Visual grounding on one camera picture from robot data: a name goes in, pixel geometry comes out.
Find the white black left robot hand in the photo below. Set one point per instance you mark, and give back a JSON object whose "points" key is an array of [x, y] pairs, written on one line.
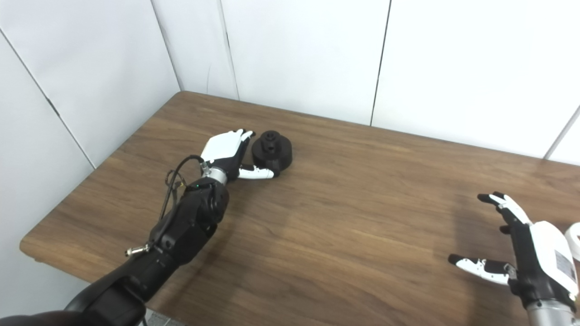
{"points": [[222, 147]]}

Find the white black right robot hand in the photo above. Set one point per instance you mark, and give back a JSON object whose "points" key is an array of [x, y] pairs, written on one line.
{"points": [[550, 253]]}

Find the round black part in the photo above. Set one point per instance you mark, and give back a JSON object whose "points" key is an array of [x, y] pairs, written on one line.
{"points": [[272, 151]]}

